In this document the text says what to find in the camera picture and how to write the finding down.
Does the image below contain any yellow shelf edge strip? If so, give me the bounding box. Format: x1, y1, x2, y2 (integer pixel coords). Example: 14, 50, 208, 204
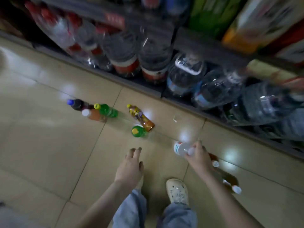
246, 59, 304, 92

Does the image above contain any green bottle yellow cap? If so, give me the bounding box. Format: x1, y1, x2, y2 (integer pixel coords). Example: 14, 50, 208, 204
93, 103, 119, 119
131, 125, 148, 139

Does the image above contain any person's left hand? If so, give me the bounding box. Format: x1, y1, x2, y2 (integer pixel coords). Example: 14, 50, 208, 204
115, 147, 144, 188

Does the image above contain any drinks shelf unit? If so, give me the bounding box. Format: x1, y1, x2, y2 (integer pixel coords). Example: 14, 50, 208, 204
0, 0, 304, 160

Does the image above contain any iced tea bottle yellow cap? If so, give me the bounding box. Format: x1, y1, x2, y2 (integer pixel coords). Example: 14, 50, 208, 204
126, 104, 156, 132

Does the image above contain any person's right forearm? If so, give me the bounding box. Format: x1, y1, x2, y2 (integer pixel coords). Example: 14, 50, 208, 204
202, 168, 264, 228

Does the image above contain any orange tea bottle white cap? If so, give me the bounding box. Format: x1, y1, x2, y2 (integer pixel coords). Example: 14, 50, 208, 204
208, 153, 220, 168

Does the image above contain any person's left forearm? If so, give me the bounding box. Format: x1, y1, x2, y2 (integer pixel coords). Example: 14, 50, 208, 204
76, 180, 138, 228

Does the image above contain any person's right hand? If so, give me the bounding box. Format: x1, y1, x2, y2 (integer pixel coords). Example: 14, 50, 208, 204
184, 140, 214, 176

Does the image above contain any person's white shoe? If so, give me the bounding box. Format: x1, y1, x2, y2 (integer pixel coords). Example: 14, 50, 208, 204
166, 178, 190, 206

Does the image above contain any dark bottle blue cap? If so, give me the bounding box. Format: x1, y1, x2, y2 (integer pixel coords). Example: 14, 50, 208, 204
67, 98, 86, 111

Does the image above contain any amber bottle white cap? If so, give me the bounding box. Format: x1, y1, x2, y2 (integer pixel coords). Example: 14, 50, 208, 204
222, 174, 242, 195

